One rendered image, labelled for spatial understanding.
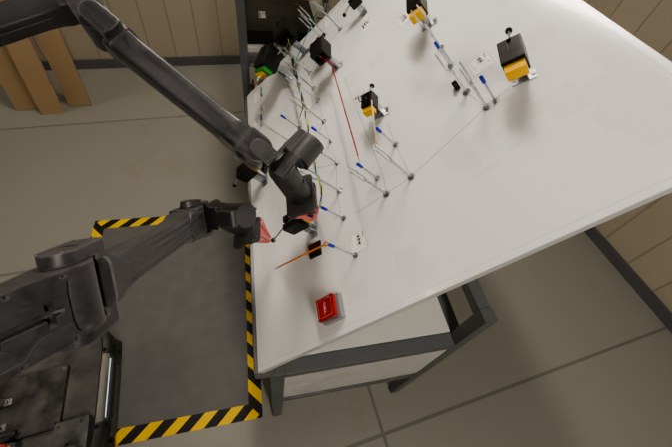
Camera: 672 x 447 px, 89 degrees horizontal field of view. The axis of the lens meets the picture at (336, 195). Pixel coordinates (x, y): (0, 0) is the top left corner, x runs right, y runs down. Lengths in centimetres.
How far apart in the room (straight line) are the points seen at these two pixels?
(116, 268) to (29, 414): 136
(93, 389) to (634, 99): 185
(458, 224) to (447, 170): 13
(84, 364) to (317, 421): 100
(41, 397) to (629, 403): 270
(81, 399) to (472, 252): 154
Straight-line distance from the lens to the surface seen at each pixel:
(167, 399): 193
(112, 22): 81
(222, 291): 204
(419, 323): 118
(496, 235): 68
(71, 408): 180
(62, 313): 46
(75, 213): 258
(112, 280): 51
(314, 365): 108
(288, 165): 70
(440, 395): 202
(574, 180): 68
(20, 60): 324
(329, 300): 79
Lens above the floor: 185
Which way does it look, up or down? 50 degrees down
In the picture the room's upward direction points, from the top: 12 degrees clockwise
